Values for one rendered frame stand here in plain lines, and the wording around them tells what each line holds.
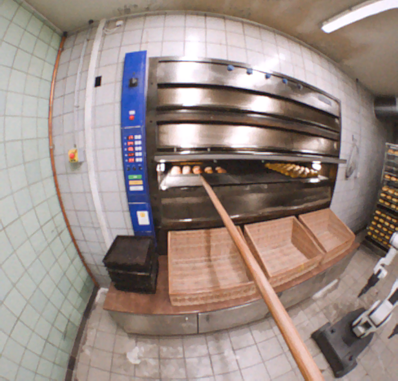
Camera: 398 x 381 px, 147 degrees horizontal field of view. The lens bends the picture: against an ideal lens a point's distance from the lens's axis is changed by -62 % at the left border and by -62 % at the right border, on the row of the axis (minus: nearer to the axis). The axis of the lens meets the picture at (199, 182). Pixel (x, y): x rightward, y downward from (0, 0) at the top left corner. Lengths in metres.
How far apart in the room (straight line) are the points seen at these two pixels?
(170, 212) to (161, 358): 1.26
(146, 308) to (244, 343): 0.91
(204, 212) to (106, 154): 0.80
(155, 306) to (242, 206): 0.95
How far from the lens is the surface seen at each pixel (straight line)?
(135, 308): 1.09
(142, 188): 1.04
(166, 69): 1.13
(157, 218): 1.15
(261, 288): 0.39
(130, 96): 1.05
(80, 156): 1.17
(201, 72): 1.13
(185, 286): 1.13
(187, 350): 1.54
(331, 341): 1.68
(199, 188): 1.06
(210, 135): 1.02
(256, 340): 1.62
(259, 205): 1.28
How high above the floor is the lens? 1.51
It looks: 16 degrees down
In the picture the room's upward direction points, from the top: straight up
